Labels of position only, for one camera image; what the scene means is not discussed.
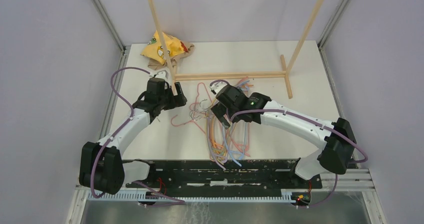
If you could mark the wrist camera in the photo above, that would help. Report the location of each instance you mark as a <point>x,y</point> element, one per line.
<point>162,74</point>
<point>216,88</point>

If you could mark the yellow printed cloth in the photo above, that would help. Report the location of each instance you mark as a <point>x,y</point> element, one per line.
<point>162,48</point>

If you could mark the green hanger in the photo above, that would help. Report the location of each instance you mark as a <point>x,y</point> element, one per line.
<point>212,139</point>

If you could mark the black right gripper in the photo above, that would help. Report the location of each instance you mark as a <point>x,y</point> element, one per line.
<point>219,110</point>

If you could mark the beige cloth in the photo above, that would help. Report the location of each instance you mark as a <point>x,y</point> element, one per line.
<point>154,65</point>

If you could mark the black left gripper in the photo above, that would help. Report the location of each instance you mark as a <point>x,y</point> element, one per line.
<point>177,100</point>

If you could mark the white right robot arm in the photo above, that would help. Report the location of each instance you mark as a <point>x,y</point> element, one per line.
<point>334,141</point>

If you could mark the thin pink wire hanger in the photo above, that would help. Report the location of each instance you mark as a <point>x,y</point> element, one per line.
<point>199,110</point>
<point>202,92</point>

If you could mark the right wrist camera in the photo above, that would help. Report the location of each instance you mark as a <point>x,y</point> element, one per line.
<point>216,88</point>

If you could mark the blue hanger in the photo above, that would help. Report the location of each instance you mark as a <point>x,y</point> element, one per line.
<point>228,134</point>

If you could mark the yellow hanger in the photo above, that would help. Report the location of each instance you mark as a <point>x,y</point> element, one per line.
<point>212,149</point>

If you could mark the purple hanger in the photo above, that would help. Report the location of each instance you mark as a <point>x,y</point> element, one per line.
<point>213,152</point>

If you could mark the wooden hanger rack frame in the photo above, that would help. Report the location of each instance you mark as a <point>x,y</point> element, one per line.
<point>284,73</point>

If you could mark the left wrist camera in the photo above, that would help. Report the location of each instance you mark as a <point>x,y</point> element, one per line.
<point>162,74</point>

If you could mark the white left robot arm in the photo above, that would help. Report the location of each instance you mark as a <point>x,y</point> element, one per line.
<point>102,168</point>

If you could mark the orange hanger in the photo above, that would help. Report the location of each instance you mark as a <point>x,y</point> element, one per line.
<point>218,138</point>

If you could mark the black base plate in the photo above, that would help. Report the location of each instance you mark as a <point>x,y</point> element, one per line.
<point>204,178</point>

